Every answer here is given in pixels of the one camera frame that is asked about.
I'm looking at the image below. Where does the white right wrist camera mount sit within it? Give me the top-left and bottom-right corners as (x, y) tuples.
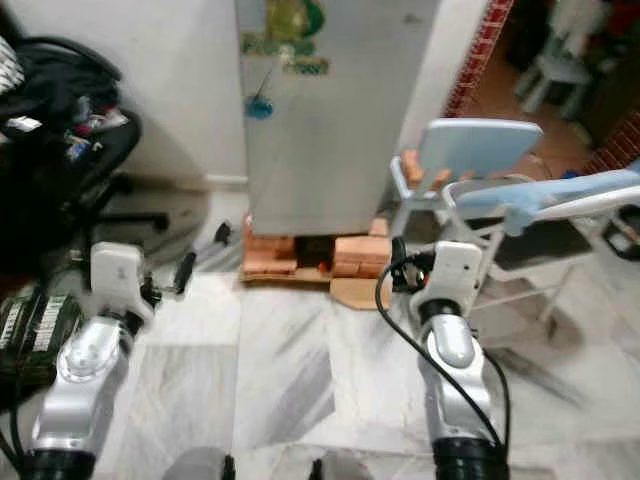
(420, 243), (485, 307)

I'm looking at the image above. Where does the blue fridge magnet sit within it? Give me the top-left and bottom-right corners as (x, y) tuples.
(244, 92), (276, 121)

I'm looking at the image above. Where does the green fridge sticker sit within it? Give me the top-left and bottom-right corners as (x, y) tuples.
(240, 0), (329, 77)

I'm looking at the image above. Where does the light blue high chair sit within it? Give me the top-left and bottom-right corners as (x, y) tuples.
(390, 118), (640, 343)

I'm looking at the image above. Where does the silver left robot leg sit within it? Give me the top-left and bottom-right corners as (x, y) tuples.
(160, 447), (237, 480)

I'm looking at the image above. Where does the black office chair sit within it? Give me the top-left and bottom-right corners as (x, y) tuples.
(0, 38), (173, 293)

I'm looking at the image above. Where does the silver right robot leg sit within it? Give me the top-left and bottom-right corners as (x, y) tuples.
(310, 452), (387, 480)

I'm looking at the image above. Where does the orange brick stack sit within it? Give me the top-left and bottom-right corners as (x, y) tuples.
(240, 222), (301, 278)
(332, 230), (393, 281)

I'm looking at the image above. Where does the small white plastic chair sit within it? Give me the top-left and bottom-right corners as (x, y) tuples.
(510, 0), (611, 116)

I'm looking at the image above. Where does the brown cardboard piece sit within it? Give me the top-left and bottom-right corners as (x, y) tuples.
(328, 277), (391, 311)

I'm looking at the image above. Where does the striped white cloth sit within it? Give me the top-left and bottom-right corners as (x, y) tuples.
(0, 38), (27, 94)

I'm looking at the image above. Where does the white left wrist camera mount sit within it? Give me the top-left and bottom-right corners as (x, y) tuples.
(90, 243), (158, 323)

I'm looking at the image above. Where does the grey fridge door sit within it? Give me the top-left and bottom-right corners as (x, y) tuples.
(235, 0), (439, 235)

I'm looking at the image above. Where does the silver robot leg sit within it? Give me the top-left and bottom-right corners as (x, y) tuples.
(310, 452), (387, 480)
(160, 447), (237, 480)

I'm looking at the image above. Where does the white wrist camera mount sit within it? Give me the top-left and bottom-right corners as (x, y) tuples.
(90, 243), (158, 323)
(420, 243), (485, 307)

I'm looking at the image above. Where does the grey fridge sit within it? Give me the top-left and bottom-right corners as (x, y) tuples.
(235, 0), (441, 237)

